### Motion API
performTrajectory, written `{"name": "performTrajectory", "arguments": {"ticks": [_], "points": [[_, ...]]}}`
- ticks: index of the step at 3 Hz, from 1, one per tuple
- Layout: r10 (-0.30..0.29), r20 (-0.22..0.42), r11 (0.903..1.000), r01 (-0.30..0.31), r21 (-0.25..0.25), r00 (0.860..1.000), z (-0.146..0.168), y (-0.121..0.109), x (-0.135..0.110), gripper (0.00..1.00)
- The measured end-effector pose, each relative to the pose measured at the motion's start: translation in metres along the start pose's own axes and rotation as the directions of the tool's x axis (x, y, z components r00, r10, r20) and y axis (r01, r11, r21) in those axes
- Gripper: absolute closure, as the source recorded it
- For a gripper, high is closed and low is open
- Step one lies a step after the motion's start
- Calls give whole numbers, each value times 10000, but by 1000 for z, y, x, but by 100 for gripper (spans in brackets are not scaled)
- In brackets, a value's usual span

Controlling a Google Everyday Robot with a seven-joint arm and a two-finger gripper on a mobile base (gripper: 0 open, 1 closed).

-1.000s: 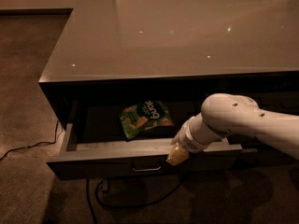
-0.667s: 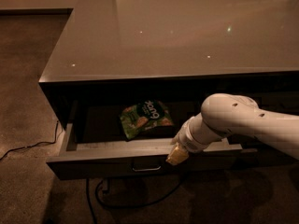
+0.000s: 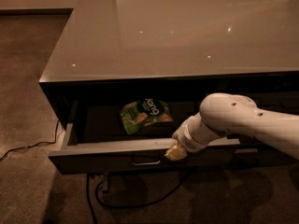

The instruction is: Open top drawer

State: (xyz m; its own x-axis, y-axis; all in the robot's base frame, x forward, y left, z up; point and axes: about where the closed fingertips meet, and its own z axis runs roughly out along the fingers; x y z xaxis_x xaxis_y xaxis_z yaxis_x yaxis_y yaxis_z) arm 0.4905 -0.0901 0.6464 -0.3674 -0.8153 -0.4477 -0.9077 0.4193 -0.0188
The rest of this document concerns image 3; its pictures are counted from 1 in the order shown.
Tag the grey cabinet with glossy top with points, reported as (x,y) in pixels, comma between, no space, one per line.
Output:
(115,52)

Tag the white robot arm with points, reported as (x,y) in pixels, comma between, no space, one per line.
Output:
(221,114)

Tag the cabinet metal leg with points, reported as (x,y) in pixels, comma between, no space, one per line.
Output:
(105,183)

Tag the green snack bag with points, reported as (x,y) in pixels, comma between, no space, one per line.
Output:
(143,113)

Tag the drawer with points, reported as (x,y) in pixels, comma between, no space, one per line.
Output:
(260,157)
(95,142)
(284,102)

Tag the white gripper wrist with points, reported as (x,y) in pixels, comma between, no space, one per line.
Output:
(188,138)

